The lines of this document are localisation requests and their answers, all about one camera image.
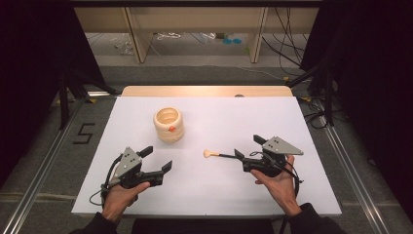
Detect person's left hand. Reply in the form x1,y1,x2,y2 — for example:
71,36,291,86
101,181,151,225

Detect aluminium floor rail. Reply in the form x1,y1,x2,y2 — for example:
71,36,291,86
0,97,86,234
319,122,392,234

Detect white table mat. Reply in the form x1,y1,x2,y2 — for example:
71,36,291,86
70,96,343,217

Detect black-handled makeup brush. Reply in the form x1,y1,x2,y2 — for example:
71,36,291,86
203,148,239,161

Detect white cord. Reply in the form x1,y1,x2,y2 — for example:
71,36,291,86
156,31,182,41

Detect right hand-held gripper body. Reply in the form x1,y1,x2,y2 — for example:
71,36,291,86
242,136,305,178

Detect clear plastic bits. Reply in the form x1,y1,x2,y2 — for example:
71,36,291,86
109,36,134,56

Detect person's right hand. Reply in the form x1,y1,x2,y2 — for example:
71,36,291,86
249,155,303,217

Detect black metal stand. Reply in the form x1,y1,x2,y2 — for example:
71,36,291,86
285,60,336,127
57,63,119,132

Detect right hand-held gripper cable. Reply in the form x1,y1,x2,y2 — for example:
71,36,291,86
248,150,305,198

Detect left hand-held gripper cable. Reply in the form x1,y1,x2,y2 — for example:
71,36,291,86
89,153,124,208

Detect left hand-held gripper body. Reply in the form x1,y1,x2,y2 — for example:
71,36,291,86
107,146,164,190

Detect black curtain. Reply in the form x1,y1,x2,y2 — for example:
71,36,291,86
0,0,109,191
299,0,413,214

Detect hand-held gripper cable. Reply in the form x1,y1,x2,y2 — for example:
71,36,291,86
248,150,305,198
89,153,124,208

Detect blue round objects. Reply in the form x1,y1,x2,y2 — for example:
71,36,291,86
222,37,244,46

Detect black floor cables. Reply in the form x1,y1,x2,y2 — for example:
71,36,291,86
297,97,329,131

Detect beige wooden desk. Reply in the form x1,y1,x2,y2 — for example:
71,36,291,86
73,6,321,65

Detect light wooden table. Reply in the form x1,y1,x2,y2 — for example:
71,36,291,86
120,85,294,98

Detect cream ribbed duck cup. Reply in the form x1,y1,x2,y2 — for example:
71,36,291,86
153,106,185,143

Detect black cable bundle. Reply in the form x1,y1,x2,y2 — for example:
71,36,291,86
260,7,310,78

